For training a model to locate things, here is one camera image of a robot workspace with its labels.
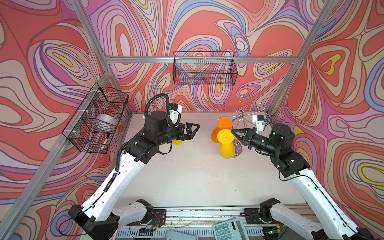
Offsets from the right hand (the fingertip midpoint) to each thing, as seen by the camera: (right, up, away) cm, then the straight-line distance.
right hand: (231, 134), depth 64 cm
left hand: (-16, +4, -1) cm, 17 cm away
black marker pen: (-60, -6, +7) cm, 61 cm away
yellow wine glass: (-29, -8, +41) cm, 51 cm away
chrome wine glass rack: (+7, +9, +11) cm, 15 cm away
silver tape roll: (-59, +5, +5) cm, 59 cm away
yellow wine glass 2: (-2, -1, -1) cm, 3 cm away
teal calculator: (+1, -45, +4) cm, 45 cm away
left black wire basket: (-68, +18, +16) cm, 72 cm away
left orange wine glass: (-2, +5, +9) cm, 11 cm away
